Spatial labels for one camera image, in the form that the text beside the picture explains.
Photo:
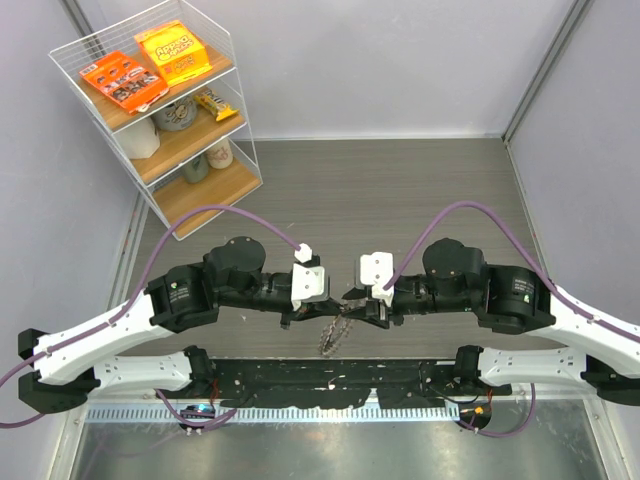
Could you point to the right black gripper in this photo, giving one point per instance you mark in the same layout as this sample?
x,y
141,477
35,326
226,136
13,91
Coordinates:
x,y
374,311

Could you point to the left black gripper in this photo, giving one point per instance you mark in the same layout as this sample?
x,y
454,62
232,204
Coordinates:
x,y
310,310

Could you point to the metal disc with keyrings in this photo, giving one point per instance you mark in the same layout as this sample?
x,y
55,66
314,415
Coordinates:
x,y
337,330

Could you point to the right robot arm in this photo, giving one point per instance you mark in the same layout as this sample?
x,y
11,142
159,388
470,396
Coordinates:
x,y
595,349

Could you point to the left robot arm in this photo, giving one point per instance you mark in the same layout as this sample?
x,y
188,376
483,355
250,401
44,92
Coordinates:
x,y
71,365

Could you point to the beige printed cup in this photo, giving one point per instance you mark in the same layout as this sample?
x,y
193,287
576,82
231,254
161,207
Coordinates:
x,y
220,156

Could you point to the green grey can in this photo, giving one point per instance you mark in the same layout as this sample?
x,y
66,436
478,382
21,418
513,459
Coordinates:
x,y
196,170

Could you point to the yellow candy bar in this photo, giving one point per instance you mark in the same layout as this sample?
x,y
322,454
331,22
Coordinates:
x,y
214,104

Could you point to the white paper roll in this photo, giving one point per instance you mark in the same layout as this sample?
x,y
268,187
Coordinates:
x,y
140,140

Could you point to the yellow apple snack box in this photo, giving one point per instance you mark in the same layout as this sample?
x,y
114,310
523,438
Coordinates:
x,y
175,51

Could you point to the orange snack box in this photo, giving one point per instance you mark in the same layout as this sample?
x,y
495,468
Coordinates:
x,y
125,81

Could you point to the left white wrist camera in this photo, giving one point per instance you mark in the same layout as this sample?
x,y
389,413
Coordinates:
x,y
307,285

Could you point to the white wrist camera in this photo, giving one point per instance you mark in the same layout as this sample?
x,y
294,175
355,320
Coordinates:
x,y
307,285
375,270

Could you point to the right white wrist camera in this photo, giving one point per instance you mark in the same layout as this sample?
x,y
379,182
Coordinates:
x,y
375,270

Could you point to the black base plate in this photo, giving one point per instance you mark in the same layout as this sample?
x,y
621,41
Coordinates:
x,y
331,384

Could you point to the slotted cable duct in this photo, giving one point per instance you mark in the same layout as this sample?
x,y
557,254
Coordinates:
x,y
369,412

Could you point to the white wire shelf rack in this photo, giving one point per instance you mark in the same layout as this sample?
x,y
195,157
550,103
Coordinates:
x,y
187,148

